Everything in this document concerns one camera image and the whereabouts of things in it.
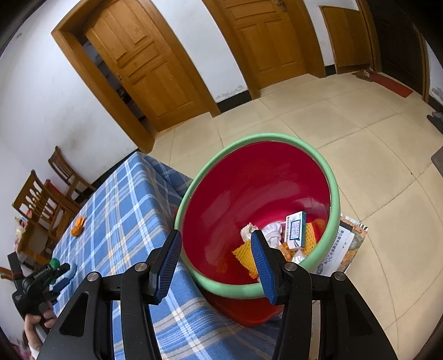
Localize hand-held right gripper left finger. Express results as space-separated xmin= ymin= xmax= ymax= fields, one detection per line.
xmin=36 ymin=229 xmax=183 ymax=360

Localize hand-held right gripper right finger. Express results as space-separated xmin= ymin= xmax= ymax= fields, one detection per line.
xmin=251 ymin=229 xmax=398 ymax=360

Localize yellow foam fruit net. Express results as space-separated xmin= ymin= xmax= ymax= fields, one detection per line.
xmin=232 ymin=222 xmax=317 ymax=281

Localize white sock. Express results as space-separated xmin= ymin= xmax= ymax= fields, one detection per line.
xmin=261 ymin=222 xmax=286 ymax=248

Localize white cardboard box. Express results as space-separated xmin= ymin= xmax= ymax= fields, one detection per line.
xmin=285 ymin=212 xmax=308 ymax=250

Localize person's left hand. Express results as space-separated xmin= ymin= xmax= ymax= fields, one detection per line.
xmin=24 ymin=309 xmax=58 ymax=351

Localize orange carrot toy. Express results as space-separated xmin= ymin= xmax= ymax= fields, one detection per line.
xmin=70 ymin=216 xmax=86 ymax=236

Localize tall-backed wooden chair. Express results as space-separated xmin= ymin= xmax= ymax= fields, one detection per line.
xmin=12 ymin=169 xmax=82 ymax=250

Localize blue plaid tablecloth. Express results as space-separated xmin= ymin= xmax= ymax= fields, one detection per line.
xmin=48 ymin=151 xmax=288 ymax=360

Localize printed flat cardboard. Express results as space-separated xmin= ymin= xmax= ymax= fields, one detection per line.
xmin=313 ymin=213 xmax=369 ymax=277

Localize open wooden door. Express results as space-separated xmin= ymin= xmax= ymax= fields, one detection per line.
xmin=85 ymin=0 xmax=205 ymax=132

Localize red doormat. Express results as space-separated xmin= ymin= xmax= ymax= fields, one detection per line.
xmin=370 ymin=73 xmax=414 ymax=98

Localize closed wooden door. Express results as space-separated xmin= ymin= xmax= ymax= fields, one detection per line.
xmin=221 ymin=0 xmax=311 ymax=89

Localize dark slippers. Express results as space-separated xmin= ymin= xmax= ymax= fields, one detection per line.
xmin=427 ymin=111 xmax=443 ymax=134

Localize small wooden cabinet door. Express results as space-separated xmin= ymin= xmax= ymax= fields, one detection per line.
xmin=320 ymin=5 xmax=375 ymax=75

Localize wooden chair by wall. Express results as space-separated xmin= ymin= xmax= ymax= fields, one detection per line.
xmin=48 ymin=146 xmax=98 ymax=203

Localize wooden frame of open door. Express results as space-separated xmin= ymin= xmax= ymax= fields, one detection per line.
xmin=51 ymin=0 xmax=222 ymax=153

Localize wooden frame of closed door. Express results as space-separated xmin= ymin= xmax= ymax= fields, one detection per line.
xmin=202 ymin=0 xmax=326 ymax=101

